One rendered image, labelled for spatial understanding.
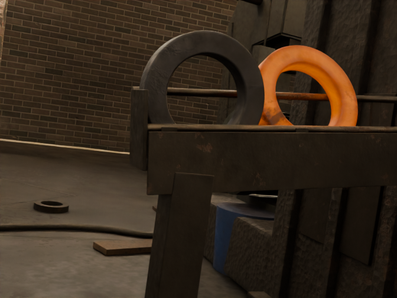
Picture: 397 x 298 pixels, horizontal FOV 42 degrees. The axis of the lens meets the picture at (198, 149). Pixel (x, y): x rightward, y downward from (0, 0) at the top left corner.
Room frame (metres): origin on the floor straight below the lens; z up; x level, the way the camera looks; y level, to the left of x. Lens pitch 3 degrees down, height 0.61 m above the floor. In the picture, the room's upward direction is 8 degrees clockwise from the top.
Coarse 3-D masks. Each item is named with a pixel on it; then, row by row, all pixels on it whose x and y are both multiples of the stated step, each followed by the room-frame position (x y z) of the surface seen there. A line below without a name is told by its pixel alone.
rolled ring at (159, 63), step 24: (168, 48) 0.71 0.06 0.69; (192, 48) 0.72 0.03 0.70; (216, 48) 0.73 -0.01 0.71; (240, 48) 0.75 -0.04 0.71; (144, 72) 0.72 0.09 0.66; (168, 72) 0.71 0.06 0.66; (240, 72) 0.75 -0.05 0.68; (240, 96) 0.77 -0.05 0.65; (264, 96) 0.77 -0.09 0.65; (168, 120) 0.71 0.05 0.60; (240, 120) 0.75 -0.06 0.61
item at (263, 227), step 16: (288, 112) 2.28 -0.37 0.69; (240, 192) 2.14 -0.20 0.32; (256, 192) 2.19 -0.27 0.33; (272, 192) 2.20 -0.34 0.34; (272, 208) 2.13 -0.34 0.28; (208, 224) 2.23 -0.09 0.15; (240, 224) 1.95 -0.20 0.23; (256, 224) 1.88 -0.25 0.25; (272, 224) 1.92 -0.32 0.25; (208, 240) 2.21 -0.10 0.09; (240, 240) 1.93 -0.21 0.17; (256, 240) 1.82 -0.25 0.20; (208, 256) 2.19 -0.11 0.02; (240, 256) 1.91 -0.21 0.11; (256, 256) 1.81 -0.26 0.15; (224, 272) 2.03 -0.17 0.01; (240, 272) 1.90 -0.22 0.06; (256, 272) 1.79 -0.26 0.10; (256, 288) 1.77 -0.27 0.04
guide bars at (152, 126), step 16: (160, 128) 0.69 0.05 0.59; (176, 128) 0.69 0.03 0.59; (192, 128) 0.70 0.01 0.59; (208, 128) 0.71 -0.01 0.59; (224, 128) 0.72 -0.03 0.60; (240, 128) 0.73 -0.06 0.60; (256, 128) 0.74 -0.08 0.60; (272, 128) 0.75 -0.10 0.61; (288, 128) 0.76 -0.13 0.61; (304, 128) 0.77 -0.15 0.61; (320, 128) 0.78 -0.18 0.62; (336, 128) 0.79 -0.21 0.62; (352, 128) 0.80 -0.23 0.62; (368, 128) 0.81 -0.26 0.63; (384, 128) 0.83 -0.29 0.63
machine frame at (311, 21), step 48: (336, 0) 1.52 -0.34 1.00; (384, 0) 1.33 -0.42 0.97; (336, 48) 1.49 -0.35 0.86; (384, 48) 1.30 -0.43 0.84; (288, 192) 1.56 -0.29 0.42; (336, 192) 1.35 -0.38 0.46; (384, 192) 1.23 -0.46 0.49; (288, 240) 1.54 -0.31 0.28; (336, 240) 1.33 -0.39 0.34; (384, 240) 1.16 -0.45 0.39; (288, 288) 1.54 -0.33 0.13; (336, 288) 1.34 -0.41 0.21; (384, 288) 1.15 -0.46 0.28
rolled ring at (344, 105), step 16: (288, 48) 0.84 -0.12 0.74; (304, 48) 0.85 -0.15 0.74; (272, 64) 0.82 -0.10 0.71; (288, 64) 0.83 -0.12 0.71; (304, 64) 0.85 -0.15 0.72; (320, 64) 0.86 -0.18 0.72; (336, 64) 0.87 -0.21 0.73; (272, 80) 0.81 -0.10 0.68; (320, 80) 0.87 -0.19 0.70; (336, 80) 0.86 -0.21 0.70; (272, 96) 0.80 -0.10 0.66; (336, 96) 0.86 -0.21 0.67; (352, 96) 0.86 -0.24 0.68; (272, 112) 0.79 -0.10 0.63; (336, 112) 0.85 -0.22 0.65; (352, 112) 0.84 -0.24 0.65
